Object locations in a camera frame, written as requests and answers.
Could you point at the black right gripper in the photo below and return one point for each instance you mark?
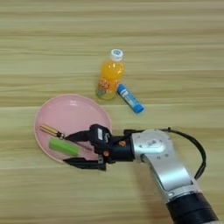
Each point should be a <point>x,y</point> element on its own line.
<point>121,150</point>

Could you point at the green rectangular block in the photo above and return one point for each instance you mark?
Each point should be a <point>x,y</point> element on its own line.
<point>62,146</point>

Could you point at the blue cylindrical tube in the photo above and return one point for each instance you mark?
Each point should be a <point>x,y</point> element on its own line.
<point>129,98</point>

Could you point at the orange juice bottle white cap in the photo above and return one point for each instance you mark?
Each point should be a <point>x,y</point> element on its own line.
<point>110,73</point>

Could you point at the pink round plate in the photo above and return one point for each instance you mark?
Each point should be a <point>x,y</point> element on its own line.
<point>73,112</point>

